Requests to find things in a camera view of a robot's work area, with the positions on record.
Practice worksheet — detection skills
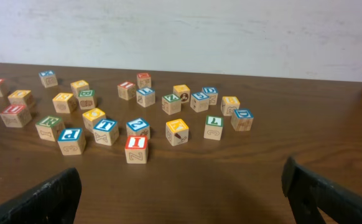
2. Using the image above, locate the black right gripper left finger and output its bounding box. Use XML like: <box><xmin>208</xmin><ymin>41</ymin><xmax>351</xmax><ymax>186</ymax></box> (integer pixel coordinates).
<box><xmin>0</xmin><ymin>167</ymin><xmax>82</xmax><ymax>223</ymax></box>

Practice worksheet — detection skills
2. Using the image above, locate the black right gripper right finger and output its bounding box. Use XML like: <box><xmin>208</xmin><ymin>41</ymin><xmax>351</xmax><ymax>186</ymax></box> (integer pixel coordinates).
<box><xmin>281</xmin><ymin>157</ymin><xmax>362</xmax><ymax>223</ymax></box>

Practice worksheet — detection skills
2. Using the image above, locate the blue P block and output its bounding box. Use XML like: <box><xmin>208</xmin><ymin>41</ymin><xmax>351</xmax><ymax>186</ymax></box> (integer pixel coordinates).
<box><xmin>57</xmin><ymin>128</ymin><xmax>86</xmax><ymax>156</ymax></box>

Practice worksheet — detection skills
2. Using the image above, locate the green R block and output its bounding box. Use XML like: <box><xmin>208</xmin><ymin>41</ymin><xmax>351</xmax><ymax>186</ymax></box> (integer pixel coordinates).
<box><xmin>35</xmin><ymin>116</ymin><xmax>65</xmax><ymax>141</ymax></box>

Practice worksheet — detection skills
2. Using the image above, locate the blue T block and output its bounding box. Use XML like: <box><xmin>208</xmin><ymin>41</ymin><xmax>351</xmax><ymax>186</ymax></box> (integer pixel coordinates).
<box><xmin>93</xmin><ymin>119</ymin><xmax>119</xmax><ymax>146</ymax></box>

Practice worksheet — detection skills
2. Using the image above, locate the yellow block centre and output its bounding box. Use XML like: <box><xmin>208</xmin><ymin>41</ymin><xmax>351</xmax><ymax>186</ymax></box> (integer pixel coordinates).
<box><xmin>82</xmin><ymin>108</ymin><xmax>106</xmax><ymax>132</ymax></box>

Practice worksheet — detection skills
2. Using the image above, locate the red U block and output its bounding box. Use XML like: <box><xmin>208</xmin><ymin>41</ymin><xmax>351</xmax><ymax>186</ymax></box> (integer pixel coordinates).
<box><xmin>0</xmin><ymin>105</ymin><xmax>32</xmax><ymax>128</ymax></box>

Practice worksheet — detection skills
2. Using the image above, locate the red i block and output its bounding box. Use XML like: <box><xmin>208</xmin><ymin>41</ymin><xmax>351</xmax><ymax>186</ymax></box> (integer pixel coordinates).
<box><xmin>124</xmin><ymin>136</ymin><xmax>148</xmax><ymax>164</ymax></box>
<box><xmin>118</xmin><ymin>82</ymin><xmax>136</xmax><ymax>100</ymax></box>

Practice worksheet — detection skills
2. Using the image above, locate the blue D block front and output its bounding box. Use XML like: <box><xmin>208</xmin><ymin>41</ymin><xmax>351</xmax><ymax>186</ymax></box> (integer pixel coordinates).
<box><xmin>231</xmin><ymin>109</ymin><xmax>254</xmax><ymax>131</ymax></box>

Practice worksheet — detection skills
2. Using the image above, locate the blue d block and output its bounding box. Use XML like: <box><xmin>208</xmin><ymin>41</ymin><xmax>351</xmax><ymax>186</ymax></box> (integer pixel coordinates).
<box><xmin>231</xmin><ymin>109</ymin><xmax>254</xmax><ymax>131</ymax></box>
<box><xmin>202</xmin><ymin>86</ymin><xmax>218</xmax><ymax>105</ymax></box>

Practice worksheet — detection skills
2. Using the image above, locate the yellow block beside B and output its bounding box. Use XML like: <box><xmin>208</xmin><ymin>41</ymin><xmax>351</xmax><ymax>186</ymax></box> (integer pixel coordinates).
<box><xmin>52</xmin><ymin>93</ymin><xmax>77</xmax><ymax>113</ymax></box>

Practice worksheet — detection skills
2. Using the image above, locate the green B block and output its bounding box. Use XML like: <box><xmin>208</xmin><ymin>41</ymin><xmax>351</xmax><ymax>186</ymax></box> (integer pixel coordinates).
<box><xmin>78</xmin><ymin>90</ymin><xmax>97</xmax><ymax>110</ymax></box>

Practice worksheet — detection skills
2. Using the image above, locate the blue 2 block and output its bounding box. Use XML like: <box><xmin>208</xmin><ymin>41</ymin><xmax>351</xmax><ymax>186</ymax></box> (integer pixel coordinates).
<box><xmin>126</xmin><ymin>118</ymin><xmax>151</xmax><ymax>139</ymax></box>

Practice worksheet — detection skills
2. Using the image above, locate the yellow O block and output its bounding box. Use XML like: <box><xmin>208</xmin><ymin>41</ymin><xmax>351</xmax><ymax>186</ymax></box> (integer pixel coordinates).
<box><xmin>8</xmin><ymin>90</ymin><xmax>35</xmax><ymax>108</ymax></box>

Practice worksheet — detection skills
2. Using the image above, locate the green 7 block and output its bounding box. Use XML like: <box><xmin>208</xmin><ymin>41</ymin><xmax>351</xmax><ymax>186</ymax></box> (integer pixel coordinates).
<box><xmin>204</xmin><ymin>115</ymin><xmax>224</xmax><ymax>141</ymax></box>

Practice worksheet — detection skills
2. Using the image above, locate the yellow block rear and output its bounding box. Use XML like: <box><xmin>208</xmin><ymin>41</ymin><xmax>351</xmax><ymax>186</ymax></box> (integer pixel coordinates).
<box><xmin>70</xmin><ymin>80</ymin><xmax>90</xmax><ymax>97</ymax></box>

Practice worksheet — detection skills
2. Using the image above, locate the yellow block right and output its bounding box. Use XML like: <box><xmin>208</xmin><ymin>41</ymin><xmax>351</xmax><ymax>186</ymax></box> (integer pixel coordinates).
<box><xmin>221</xmin><ymin>96</ymin><xmax>240</xmax><ymax>116</ymax></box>

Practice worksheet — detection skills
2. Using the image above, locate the blue X block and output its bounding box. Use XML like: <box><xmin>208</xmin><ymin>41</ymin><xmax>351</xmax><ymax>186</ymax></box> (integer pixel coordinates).
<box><xmin>39</xmin><ymin>70</ymin><xmax>58</xmax><ymax>88</ymax></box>

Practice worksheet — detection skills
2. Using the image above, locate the red I block rear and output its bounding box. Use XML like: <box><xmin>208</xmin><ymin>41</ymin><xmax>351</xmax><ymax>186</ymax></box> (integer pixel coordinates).
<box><xmin>118</xmin><ymin>82</ymin><xmax>136</xmax><ymax>100</ymax></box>

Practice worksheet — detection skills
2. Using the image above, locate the blue L block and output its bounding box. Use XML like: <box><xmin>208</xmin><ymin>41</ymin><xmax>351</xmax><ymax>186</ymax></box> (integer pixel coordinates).
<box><xmin>136</xmin><ymin>87</ymin><xmax>155</xmax><ymax>108</ymax></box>

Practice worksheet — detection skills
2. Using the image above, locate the blue D block rear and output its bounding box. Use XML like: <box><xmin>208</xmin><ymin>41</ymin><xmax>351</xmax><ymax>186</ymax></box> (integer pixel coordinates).
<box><xmin>202</xmin><ymin>86</ymin><xmax>218</xmax><ymax>105</ymax></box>

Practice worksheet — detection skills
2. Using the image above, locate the yellow pen picture block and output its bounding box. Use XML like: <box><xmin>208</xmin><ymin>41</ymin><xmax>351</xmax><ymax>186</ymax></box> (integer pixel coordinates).
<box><xmin>165</xmin><ymin>119</ymin><xmax>189</xmax><ymax>146</ymax></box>

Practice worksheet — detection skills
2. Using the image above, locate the blue 5 block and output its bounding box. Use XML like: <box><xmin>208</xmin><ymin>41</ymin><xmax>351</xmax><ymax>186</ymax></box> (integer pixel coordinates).
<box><xmin>190</xmin><ymin>92</ymin><xmax>210</xmax><ymax>113</ymax></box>

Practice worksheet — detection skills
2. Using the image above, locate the red H block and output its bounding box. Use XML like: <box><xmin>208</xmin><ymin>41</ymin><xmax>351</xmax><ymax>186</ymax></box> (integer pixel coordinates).
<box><xmin>137</xmin><ymin>73</ymin><xmax>152</xmax><ymax>89</ymax></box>

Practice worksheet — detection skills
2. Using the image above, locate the green Z block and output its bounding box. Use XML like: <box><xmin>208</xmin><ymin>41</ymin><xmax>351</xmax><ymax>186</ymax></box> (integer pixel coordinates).
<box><xmin>162</xmin><ymin>94</ymin><xmax>181</xmax><ymax>115</ymax></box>

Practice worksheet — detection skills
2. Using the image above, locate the yellow monkey picture block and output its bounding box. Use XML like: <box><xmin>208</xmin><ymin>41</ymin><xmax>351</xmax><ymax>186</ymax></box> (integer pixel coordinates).
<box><xmin>173</xmin><ymin>85</ymin><xmax>190</xmax><ymax>103</ymax></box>

